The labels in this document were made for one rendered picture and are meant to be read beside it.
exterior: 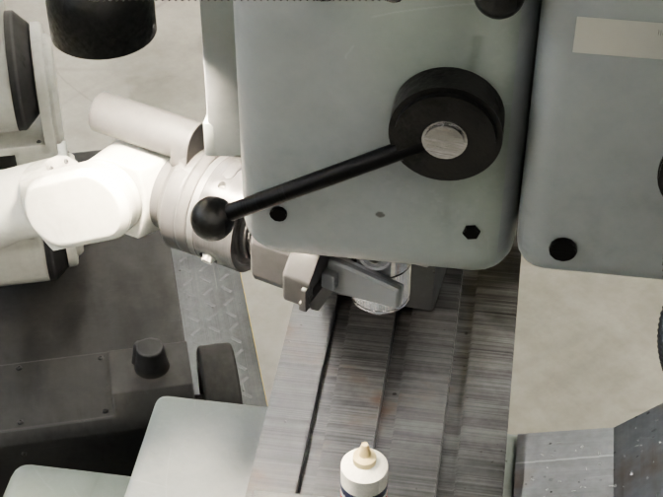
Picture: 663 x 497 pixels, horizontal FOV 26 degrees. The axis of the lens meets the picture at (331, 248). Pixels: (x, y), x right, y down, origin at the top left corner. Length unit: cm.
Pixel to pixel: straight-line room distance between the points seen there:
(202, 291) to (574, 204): 148
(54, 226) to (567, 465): 56
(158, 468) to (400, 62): 67
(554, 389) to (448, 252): 180
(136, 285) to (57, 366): 21
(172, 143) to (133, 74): 245
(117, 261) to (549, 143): 134
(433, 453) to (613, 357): 152
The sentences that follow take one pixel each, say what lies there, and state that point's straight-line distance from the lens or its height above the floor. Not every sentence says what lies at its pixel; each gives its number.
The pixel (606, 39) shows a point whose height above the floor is 153.
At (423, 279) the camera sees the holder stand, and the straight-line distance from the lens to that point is 146.
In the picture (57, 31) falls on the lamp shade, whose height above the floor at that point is 146.
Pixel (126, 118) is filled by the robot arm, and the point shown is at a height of 130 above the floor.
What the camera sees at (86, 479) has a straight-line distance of 161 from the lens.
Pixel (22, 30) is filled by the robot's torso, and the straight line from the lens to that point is 174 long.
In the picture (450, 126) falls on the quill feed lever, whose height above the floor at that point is 147.
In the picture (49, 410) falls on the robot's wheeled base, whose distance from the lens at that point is 192.
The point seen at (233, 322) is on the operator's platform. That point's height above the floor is 40.
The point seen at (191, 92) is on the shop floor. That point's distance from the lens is 351.
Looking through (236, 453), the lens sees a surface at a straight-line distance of 146.
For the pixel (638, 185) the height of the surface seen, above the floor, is 143.
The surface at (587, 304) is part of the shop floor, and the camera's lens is 295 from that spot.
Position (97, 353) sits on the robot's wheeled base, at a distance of 199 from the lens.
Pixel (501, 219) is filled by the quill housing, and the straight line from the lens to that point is 96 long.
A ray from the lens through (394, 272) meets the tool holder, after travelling 110.
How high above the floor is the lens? 197
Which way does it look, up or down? 41 degrees down
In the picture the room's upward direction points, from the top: straight up
